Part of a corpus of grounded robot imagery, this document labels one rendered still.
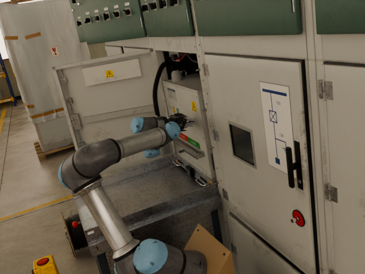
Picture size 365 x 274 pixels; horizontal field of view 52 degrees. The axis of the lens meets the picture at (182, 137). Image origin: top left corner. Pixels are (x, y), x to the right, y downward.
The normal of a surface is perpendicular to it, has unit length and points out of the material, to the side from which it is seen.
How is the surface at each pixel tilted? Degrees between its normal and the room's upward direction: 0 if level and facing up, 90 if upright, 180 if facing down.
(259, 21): 90
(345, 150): 90
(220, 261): 45
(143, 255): 41
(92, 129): 90
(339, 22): 90
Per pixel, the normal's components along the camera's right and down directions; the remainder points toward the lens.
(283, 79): -0.91, 0.28
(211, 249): -0.75, -0.45
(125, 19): -0.66, 0.35
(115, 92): 0.04, 0.32
